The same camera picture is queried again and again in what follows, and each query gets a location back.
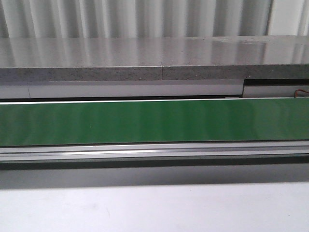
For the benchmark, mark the white panel under slab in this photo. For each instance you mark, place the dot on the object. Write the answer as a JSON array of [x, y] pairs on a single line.
[[159, 88]]

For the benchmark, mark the grey stone slab shelf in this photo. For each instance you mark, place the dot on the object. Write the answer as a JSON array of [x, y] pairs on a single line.
[[154, 59]]

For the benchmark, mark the green conveyor belt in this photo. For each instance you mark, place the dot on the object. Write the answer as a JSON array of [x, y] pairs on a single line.
[[118, 122]]

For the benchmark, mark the white pleated curtain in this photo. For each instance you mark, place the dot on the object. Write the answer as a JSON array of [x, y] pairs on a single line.
[[152, 18]]

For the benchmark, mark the aluminium conveyor front rail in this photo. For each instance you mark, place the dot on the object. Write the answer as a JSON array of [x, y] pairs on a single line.
[[45, 157]]

